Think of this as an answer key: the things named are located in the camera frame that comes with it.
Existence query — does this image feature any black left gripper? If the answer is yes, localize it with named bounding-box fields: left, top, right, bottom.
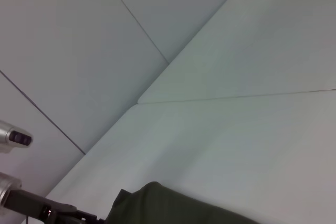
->
left=5, top=189, right=107, bottom=224

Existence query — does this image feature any dark green printed t-shirt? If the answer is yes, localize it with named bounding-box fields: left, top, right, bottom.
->
left=104, top=181, right=266, bottom=224

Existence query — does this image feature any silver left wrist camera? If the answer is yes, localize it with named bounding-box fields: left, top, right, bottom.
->
left=0, top=120, right=34, bottom=154

